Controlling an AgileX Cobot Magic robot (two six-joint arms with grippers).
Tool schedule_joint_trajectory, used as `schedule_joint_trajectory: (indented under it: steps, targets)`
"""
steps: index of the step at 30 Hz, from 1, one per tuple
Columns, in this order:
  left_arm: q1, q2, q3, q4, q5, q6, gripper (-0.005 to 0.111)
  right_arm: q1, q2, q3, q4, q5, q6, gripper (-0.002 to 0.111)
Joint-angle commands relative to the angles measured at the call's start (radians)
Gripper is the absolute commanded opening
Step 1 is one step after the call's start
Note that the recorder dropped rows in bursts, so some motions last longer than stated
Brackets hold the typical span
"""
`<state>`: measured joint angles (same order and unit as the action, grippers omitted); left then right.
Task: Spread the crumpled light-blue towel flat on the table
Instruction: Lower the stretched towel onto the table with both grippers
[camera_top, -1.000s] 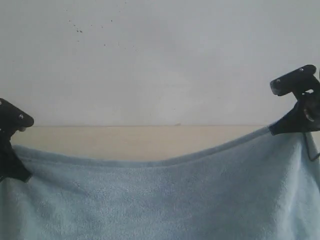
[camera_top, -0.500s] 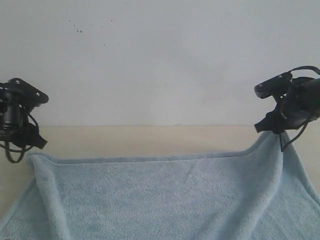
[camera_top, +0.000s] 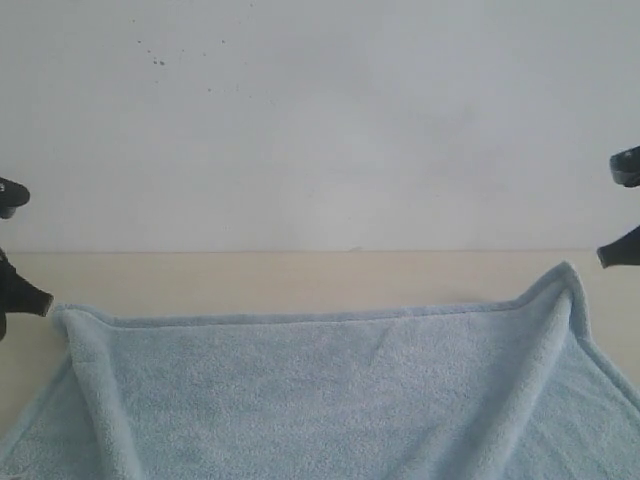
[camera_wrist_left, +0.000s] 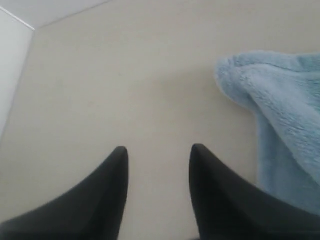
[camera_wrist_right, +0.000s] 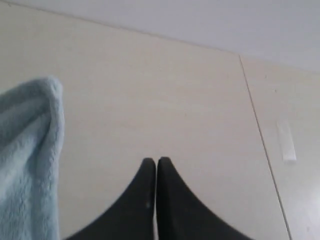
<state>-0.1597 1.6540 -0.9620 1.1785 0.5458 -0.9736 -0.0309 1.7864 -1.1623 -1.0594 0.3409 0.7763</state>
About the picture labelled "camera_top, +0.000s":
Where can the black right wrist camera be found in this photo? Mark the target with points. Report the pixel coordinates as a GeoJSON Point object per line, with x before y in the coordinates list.
{"type": "Point", "coordinates": [625, 167]}

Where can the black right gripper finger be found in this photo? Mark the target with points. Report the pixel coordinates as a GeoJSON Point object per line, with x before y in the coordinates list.
{"type": "Point", "coordinates": [625, 251]}

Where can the light blue terry towel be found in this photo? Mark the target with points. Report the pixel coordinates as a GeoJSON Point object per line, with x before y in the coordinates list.
{"type": "Point", "coordinates": [511, 390]}

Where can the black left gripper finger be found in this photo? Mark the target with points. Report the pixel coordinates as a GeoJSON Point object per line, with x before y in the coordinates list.
{"type": "Point", "coordinates": [19, 296]}

